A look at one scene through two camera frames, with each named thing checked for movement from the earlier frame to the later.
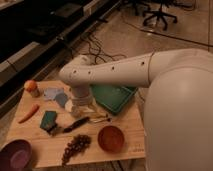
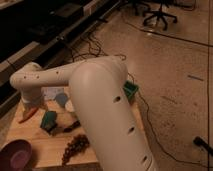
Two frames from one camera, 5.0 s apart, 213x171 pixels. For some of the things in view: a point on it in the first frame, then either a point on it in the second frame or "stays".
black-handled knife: (78, 123) stays
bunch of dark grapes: (76, 146) stays
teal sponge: (49, 120) stays
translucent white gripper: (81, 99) to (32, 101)
